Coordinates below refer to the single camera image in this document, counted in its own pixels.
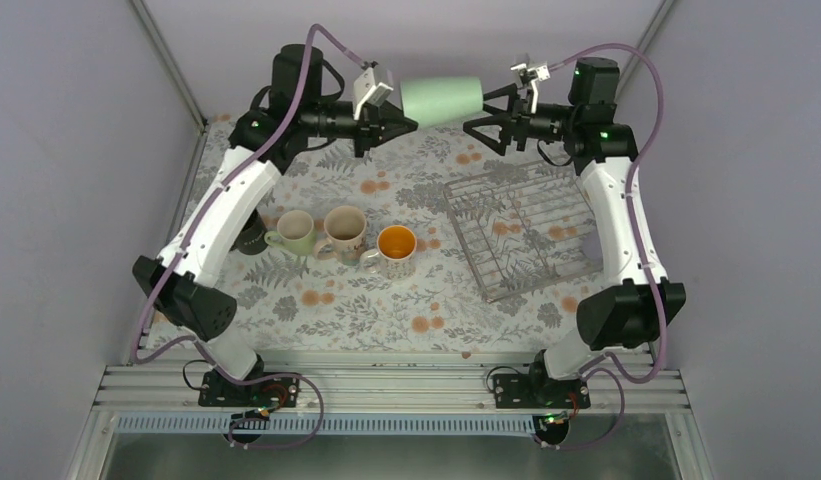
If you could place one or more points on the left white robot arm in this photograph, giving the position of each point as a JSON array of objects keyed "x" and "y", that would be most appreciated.
[{"x": 278, "y": 125}]

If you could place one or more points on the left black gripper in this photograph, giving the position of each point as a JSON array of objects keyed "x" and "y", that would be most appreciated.
[{"x": 371, "y": 122}]

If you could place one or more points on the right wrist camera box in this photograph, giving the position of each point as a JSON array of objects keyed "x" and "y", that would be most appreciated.
[{"x": 529, "y": 75}]

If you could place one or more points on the left corner aluminium post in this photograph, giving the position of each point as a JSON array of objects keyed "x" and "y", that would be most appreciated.
[{"x": 168, "y": 62}]

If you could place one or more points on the aluminium rail frame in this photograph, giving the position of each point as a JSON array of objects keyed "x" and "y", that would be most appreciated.
[{"x": 349, "y": 382}]

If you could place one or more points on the light green mug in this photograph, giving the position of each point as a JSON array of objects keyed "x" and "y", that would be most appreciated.
[{"x": 295, "y": 232}]

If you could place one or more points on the white iridescent patterned mug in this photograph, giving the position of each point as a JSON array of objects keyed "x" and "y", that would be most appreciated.
[{"x": 393, "y": 255}]

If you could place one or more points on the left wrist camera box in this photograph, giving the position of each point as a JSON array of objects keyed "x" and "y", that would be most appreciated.
[{"x": 372, "y": 87}]

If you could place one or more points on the beige pineapple mug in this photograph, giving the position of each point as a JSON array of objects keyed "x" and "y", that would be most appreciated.
[{"x": 345, "y": 236}]

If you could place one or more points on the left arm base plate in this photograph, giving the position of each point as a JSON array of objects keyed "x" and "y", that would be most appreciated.
[{"x": 218, "y": 392}]

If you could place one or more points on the corner aluminium post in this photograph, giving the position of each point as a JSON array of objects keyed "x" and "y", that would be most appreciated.
[
  {"x": 168, "y": 62},
  {"x": 646, "y": 40}
]

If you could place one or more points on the grey slotted cable duct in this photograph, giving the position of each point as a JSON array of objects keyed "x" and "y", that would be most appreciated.
[{"x": 332, "y": 424}]

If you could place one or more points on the lavender tumbler cup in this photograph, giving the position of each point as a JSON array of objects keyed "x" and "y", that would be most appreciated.
[{"x": 591, "y": 247}]

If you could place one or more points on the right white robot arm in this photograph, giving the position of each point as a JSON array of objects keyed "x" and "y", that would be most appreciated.
[{"x": 640, "y": 300}]

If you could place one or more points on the floral tablecloth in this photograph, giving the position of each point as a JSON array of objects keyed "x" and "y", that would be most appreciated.
[{"x": 289, "y": 302}]

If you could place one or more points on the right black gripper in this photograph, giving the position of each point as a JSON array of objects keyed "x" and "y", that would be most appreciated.
[{"x": 515, "y": 125}]

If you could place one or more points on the right corner aluminium post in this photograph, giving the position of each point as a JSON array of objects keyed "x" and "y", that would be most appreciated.
[{"x": 646, "y": 40}]

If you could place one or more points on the black mug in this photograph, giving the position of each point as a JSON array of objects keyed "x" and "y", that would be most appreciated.
[{"x": 251, "y": 239}]

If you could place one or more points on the metal wire dish rack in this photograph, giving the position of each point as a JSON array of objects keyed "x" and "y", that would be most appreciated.
[{"x": 521, "y": 228}]

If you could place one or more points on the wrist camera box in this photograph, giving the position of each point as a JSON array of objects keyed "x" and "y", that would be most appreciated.
[
  {"x": 529, "y": 75},
  {"x": 372, "y": 87}
]

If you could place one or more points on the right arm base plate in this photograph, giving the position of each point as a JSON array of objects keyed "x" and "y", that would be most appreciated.
[{"x": 519, "y": 391}]

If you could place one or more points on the mint green tumbler cup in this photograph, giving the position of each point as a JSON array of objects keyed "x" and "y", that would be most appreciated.
[{"x": 439, "y": 100}]

